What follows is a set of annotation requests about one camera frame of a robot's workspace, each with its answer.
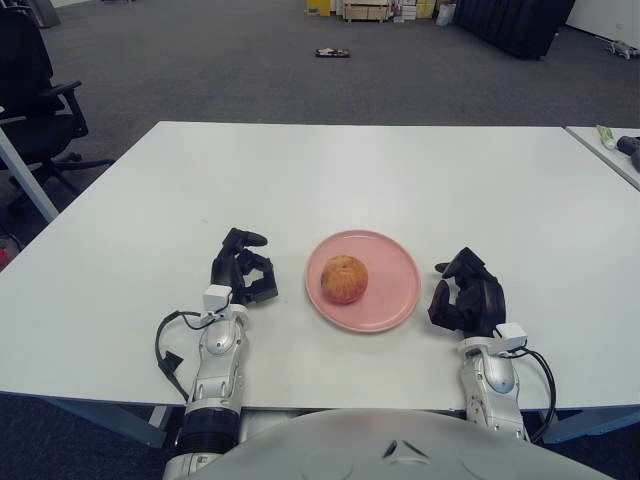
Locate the black curtain partition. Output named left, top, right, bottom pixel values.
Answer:
left=452, top=0, right=576, bottom=62

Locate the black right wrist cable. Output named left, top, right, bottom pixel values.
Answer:
left=514, top=347, right=557, bottom=444

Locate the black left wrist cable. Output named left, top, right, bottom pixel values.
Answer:
left=154, top=309, right=209, bottom=401

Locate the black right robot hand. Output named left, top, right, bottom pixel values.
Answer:
left=425, top=246, right=507, bottom=341

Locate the grey slanted table leg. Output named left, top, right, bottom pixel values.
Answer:
left=0, top=127, right=60, bottom=224

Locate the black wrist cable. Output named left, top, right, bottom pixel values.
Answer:
left=514, top=347, right=557, bottom=444
left=154, top=309, right=209, bottom=401

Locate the wooden crate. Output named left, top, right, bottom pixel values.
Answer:
left=342, top=0, right=396, bottom=22

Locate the grey robot torso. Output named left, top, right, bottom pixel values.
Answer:
left=192, top=408, right=611, bottom=480

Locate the grey quadruped robot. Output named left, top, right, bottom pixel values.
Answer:
left=605, top=39, right=636, bottom=59

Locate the pink round plate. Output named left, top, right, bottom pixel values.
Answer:
left=305, top=229, right=422, bottom=335

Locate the black office chair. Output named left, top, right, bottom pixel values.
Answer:
left=0, top=7, right=114, bottom=211

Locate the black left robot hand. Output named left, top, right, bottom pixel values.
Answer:
left=209, top=227, right=279, bottom=306

